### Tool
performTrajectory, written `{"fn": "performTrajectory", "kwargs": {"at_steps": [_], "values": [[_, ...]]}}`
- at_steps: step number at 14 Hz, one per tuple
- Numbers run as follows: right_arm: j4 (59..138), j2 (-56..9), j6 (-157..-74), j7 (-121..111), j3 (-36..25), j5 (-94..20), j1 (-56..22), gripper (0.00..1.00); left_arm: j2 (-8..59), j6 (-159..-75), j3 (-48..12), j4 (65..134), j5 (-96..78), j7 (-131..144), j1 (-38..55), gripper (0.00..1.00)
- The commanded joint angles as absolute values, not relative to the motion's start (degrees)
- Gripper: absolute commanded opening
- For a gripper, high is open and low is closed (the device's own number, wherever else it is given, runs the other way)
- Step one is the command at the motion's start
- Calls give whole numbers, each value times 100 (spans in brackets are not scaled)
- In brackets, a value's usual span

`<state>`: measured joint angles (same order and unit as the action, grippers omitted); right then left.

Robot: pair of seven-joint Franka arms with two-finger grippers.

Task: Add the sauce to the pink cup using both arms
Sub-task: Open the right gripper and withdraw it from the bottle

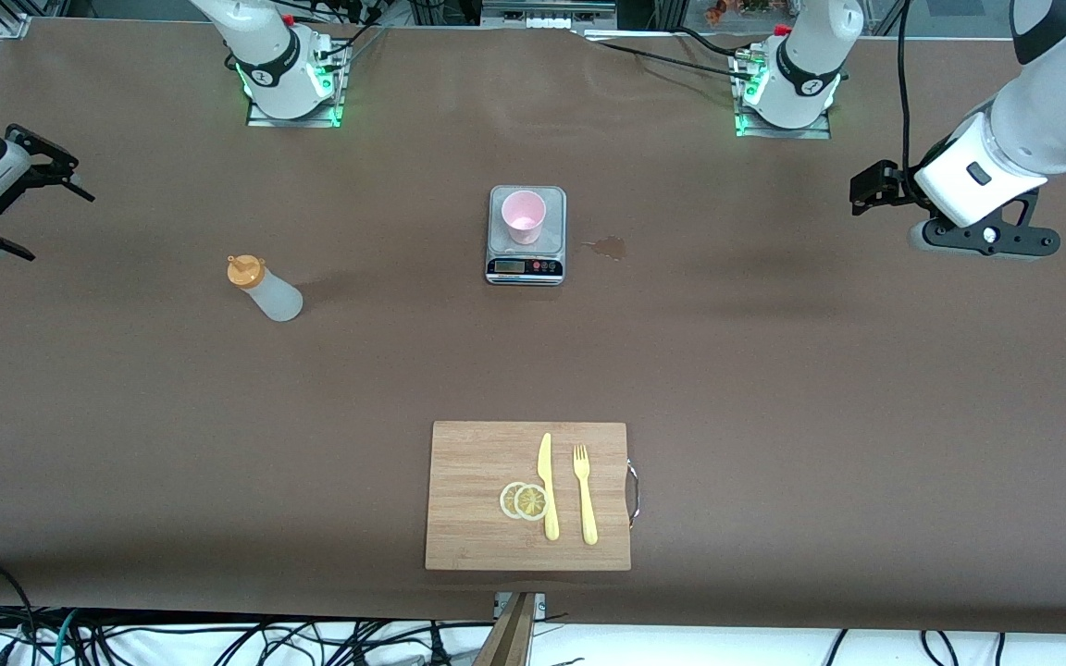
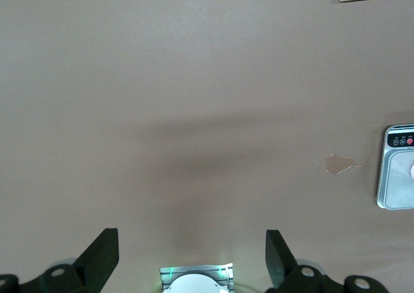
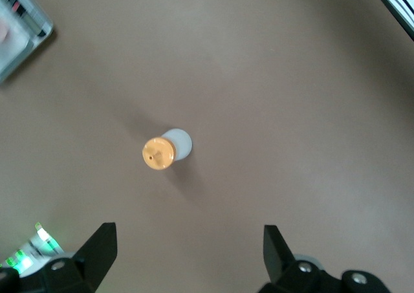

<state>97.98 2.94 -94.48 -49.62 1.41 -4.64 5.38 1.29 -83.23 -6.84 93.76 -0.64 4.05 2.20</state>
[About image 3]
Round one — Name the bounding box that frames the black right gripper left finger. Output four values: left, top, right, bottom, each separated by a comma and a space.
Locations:
19, 222, 118, 293

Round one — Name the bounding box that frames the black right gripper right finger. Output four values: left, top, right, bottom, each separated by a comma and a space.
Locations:
258, 224, 343, 293

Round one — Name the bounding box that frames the translucent sauce bottle orange cap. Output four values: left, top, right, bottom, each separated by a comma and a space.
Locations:
142, 127, 193, 171

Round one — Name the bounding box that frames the silver digital kitchen scale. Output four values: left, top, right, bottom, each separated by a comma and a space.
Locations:
0, 0, 54, 84

